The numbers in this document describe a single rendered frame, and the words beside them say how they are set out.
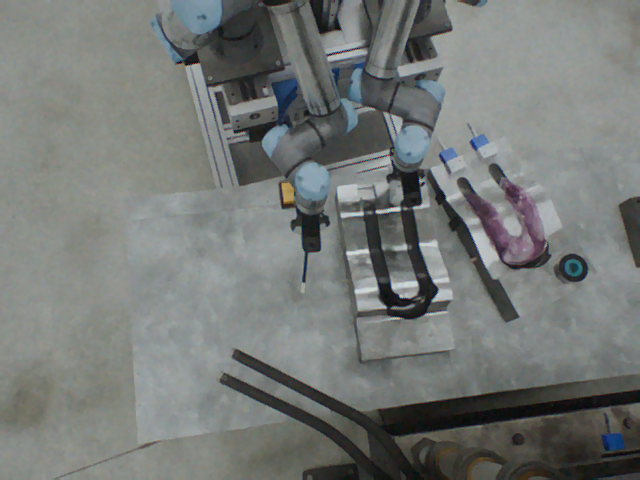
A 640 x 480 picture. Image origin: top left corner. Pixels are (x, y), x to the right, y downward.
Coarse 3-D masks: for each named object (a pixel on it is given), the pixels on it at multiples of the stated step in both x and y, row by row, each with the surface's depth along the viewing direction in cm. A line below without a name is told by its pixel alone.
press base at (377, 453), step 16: (560, 400) 238; (576, 400) 234; (592, 400) 201; (608, 400) 207; (624, 400) 195; (448, 416) 235; (464, 416) 227; (480, 416) 213; (496, 416) 201; (512, 416) 190; (528, 416) 175; (368, 432) 229; (400, 432) 180; (384, 448) 193; (384, 464) 197
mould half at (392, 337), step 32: (352, 192) 172; (384, 192) 172; (352, 224) 170; (384, 224) 170; (352, 256) 167; (352, 288) 165; (416, 288) 161; (448, 288) 161; (384, 320) 166; (416, 320) 166; (448, 320) 167; (384, 352) 164; (416, 352) 164
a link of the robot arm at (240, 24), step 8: (248, 8) 148; (240, 16) 148; (248, 16) 150; (224, 24) 147; (232, 24) 148; (240, 24) 150; (248, 24) 153; (224, 32) 149; (232, 32) 153; (240, 32) 153
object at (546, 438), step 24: (600, 408) 170; (624, 408) 170; (432, 432) 166; (456, 432) 166; (480, 432) 167; (504, 432) 167; (528, 432) 167; (552, 432) 168; (576, 432) 168; (600, 432) 168; (624, 432) 168; (504, 456) 165; (528, 456) 166; (552, 456) 166
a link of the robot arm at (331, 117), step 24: (264, 0) 114; (288, 0) 112; (288, 24) 117; (312, 24) 119; (288, 48) 122; (312, 48) 121; (312, 72) 124; (312, 96) 129; (336, 96) 131; (312, 120) 134; (336, 120) 134
